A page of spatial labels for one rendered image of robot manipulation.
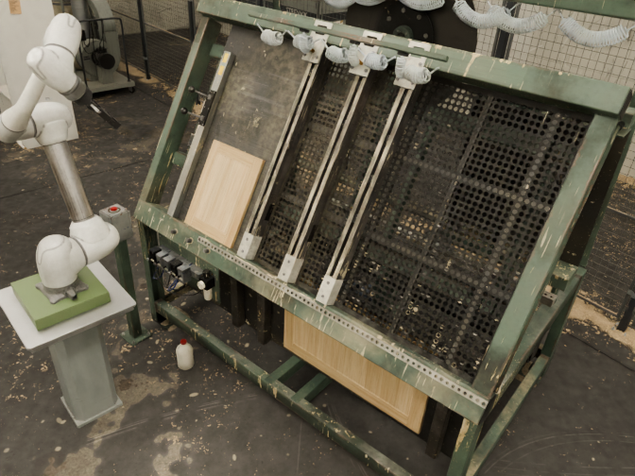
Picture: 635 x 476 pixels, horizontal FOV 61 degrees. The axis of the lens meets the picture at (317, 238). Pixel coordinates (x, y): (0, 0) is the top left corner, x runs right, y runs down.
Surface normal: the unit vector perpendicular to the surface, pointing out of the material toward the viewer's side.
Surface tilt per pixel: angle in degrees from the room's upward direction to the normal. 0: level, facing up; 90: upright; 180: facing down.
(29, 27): 90
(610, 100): 60
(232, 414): 0
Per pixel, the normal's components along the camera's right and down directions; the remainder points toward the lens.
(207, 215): -0.52, -0.09
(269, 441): 0.05, -0.84
